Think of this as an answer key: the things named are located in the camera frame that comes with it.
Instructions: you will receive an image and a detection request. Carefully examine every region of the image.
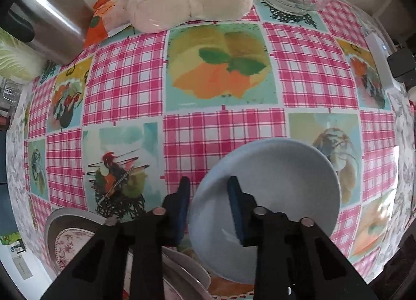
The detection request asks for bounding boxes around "light blue bowl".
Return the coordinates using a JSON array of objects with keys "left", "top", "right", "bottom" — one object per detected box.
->
[{"left": 188, "top": 138, "right": 341, "bottom": 284}]

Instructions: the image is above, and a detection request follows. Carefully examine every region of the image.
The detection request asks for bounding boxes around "stainless steel round plate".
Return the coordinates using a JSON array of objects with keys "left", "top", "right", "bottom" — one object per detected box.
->
[{"left": 43, "top": 206, "right": 215, "bottom": 300}]

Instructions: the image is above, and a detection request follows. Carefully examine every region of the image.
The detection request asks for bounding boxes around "pink floral round plate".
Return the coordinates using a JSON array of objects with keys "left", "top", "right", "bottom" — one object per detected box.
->
[{"left": 54, "top": 228, "right": 94, "bottom": 272}]

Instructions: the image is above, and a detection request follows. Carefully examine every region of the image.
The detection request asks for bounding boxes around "white square bowl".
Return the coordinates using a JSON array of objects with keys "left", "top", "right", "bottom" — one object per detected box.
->
[{"left": 162, "top": 246, "right": 211, "bottom": 289}]

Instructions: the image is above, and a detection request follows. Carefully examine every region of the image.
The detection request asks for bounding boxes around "checkered picture tablecloth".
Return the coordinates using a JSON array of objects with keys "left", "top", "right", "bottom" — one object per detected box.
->
[{"left": 22, "top": 0, "right": 404, "bottom": 300}]

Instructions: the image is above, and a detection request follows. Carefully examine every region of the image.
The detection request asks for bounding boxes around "orange snack packet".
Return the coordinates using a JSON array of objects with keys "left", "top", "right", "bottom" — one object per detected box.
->
[{"left": 83, "top": 0, "right": 130, "bottom": 48}]

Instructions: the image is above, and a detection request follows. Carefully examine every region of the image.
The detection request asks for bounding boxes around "white power strip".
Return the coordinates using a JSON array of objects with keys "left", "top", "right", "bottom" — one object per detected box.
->
[{"left": 365, "top": 32, "right": 400, "bottom": 93}]

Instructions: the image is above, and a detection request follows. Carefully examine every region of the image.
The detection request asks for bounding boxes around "drinking glass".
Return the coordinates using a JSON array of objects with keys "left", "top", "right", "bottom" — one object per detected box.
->
[{"left": 1, "top": 79, "right": 23, "bottom": 118}]

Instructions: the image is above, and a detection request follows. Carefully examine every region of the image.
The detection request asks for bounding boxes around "napa cabbage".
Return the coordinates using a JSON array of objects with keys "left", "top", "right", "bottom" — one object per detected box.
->
[{"left": 0, "top": 29, "right": 47, "bottom": 84}]

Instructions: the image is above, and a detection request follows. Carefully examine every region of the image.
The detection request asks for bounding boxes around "black power adapter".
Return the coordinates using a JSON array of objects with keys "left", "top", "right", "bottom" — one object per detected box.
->
[{"left": 387, "top": 48, "right": 415, "bottom": 83}]

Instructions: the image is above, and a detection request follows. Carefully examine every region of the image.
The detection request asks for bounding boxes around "stainless steel thermos jug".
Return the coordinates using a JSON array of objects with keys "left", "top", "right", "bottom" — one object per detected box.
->
[{"left": 1, "top": 0, "right": 93, "bottom": 65}]

